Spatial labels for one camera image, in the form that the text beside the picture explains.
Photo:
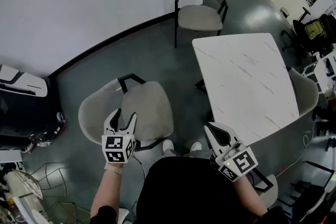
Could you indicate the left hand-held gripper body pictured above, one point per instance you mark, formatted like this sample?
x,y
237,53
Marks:
x,y
115,148

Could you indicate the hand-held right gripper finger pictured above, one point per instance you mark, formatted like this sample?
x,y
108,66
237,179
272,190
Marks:
x,y
231,136
211,143

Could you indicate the person's leg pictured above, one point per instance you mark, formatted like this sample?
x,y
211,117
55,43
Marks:
x,y
168,154
193,154

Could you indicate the person's right leg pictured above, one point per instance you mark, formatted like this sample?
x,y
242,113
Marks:
x,y
193,154

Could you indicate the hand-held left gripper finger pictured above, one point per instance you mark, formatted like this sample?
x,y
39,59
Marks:
x,y
132,126
111,120

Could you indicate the white low shelf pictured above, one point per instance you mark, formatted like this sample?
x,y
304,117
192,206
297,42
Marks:
x,y
10,157

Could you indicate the black and white machine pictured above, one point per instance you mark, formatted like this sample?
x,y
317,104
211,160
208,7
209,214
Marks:
x,y
23,112

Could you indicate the black metal chair frames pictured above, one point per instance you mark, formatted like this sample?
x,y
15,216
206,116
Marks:
x,y
312,183

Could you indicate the person's right forearm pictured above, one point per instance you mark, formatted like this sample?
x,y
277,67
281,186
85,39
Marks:
x,y
249,194

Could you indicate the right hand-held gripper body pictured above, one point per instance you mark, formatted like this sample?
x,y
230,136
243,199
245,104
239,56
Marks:
x,y
241,162

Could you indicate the person's white shoe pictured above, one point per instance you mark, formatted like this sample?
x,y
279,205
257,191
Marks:
x,y
195,146
168,144

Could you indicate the person's left leg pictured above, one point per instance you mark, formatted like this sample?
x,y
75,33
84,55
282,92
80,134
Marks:
x,y
168,154

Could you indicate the small round waste bin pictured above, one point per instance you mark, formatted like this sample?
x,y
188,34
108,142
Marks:
x,y
284,11

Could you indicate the white marble table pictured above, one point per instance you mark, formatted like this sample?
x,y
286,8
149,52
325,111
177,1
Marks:
x,y
246,81

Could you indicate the beige chair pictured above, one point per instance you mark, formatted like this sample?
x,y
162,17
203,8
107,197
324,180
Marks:
x,y
147,105
270,189
304,91
199,17

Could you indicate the person's right white shoe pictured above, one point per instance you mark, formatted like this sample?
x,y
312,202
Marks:
x,y
195,146

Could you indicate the black office chair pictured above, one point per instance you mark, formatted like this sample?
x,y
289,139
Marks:
x,y
302,36

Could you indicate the person's left forearm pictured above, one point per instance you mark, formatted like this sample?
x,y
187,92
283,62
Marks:
x,y
107,191

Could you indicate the white metal rack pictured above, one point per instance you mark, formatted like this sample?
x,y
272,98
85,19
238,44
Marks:
x,y
324,70

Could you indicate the person's left white shoe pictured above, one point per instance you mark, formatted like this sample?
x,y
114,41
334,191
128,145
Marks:
x,y
168,144

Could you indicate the yellow-green backpack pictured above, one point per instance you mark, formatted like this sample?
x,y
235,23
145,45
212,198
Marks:
x,y
314,29

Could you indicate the person's black shirt torso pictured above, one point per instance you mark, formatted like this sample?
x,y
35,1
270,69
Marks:
x,y
189,191

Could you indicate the white patterned sheet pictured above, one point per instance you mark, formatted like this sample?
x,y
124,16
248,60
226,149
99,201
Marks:
x,y
27,182

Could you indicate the clear plastic water bottle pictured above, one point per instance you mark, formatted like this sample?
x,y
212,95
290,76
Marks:
x,y
44,143

